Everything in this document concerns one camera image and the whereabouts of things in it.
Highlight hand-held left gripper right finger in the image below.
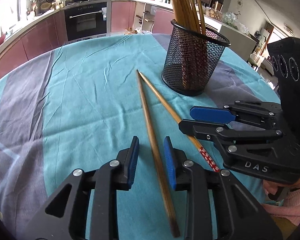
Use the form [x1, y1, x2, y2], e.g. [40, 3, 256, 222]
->
[163, 136, 283, 240]

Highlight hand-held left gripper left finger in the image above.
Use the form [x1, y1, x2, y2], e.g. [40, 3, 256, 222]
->
[22, 136, 140, 240]

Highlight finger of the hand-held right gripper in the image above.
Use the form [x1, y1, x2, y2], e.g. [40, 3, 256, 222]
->
[190, 100, 282, 128]
[179, 119, 283, 155]

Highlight red-patterned bamboo chopstick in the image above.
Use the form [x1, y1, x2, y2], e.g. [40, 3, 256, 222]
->
[139, 71, 220, 173]
[136, 69, 181, 238]

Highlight black mesh utensil cup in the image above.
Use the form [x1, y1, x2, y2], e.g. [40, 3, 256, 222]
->
[161, 19, 232, 97]

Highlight bundle of wooden chopsticks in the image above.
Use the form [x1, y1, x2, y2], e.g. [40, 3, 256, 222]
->
[166, 0, 208, 90]

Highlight person's right forearm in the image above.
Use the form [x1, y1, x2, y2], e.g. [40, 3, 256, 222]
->
[261, 165, 300, 227]

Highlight teal and grey tablecloth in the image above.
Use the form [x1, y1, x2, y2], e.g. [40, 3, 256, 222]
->
[0, 33, 282, 240]

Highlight clear glass bowl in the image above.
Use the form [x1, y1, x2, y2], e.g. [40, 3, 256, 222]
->
[224, 12, 238, 25]

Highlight pink island cabinet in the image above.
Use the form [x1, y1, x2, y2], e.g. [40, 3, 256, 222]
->
[152, 7, 175, 34]

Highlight narrow pink lower cabinet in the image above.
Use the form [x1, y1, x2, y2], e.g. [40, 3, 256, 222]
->
[111, 0, 137, 32]

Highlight black built-in oven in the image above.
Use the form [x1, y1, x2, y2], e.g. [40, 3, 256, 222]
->
[64, 1, 108, 42]

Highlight long pink lower cabinets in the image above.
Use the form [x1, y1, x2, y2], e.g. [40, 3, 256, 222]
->
[0, 10, 65, 80]

